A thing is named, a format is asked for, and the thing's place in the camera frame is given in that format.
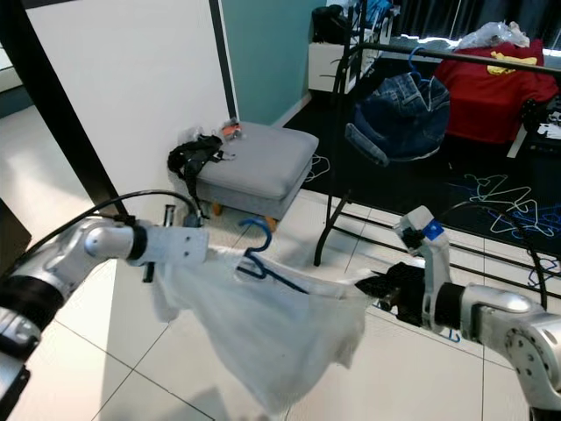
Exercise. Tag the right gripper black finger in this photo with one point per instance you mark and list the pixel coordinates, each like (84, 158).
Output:
(375, 293)
(372, 276)

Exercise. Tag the white shirt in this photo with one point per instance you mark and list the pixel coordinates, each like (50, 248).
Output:
(254, 342)

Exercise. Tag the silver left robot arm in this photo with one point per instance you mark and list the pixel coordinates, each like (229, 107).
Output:
(96, 246)

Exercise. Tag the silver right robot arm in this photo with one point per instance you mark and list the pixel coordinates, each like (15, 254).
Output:
(508, 324)

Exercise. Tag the blue denim shorts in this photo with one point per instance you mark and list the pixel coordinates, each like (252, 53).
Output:
(399, 118)

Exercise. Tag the small red white packet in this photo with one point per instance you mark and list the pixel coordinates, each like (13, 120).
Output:
(232, 130)

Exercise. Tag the red cloth cover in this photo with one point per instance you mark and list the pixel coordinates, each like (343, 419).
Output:
(491, 105)

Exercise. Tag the white cabinet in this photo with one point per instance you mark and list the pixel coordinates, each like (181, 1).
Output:
(324, 68)

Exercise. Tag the black metal clothes rack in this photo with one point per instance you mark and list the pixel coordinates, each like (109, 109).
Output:
(456, 55)

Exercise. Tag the yellow cloth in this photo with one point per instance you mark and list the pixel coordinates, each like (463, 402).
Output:
(510, 63)

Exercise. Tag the clear plastic bag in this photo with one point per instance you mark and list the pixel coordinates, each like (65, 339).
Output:
(495, 33)

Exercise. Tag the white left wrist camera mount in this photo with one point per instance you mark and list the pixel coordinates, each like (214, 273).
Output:
(175, 244)

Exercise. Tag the black door frame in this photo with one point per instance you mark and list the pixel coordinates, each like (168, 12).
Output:
(61, 114)
(225, 70)

